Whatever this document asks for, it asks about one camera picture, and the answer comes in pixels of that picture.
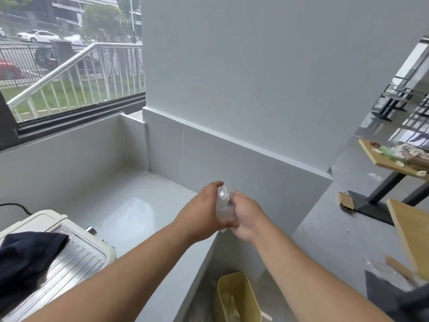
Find person's left hand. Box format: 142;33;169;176
172;181;225;244

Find person's right hand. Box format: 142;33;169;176
224;191;269;245

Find clear plastic wrapper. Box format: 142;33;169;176
216;185;239;221

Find person's left forearm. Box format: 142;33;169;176
23;223;202;322

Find person's right forearm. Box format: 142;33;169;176
250;225;393;322

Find yellow trash bin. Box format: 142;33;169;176
213;272;263;322

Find crumpled clear plastic waste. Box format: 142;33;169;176
219;292;242;322

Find small cardboard piece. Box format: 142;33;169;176
336;191;356;214

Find black metal table base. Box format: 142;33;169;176
347;171;429;227

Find wooden table top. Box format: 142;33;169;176
358;138;429;182

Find cream toaster oven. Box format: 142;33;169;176
0;210;117;322

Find clear plastic bag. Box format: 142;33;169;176
364;258;413;293

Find pile of scraps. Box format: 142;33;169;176
369;140;429;178

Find wooden stick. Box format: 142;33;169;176
384;255;418;286

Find light wooden board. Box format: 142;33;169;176
386;198;429;283

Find dark grey cloth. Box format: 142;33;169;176
364;270;429;322

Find white metal railing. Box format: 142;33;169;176
7;43;145;123

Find green tree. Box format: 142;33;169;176
82;4;127;43

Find dark navy cloth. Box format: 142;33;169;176
0;231;70;318

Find dark parked vehicle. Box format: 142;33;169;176
34;47;58;70

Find white car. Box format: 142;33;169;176
16;29;62;43

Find red car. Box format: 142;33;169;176
0;60;25;80

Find dark window frame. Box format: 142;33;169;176
0;91;147;152

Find black metal frame tables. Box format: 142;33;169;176
371;76;429;123

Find black power cable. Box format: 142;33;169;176
0;203;33;216

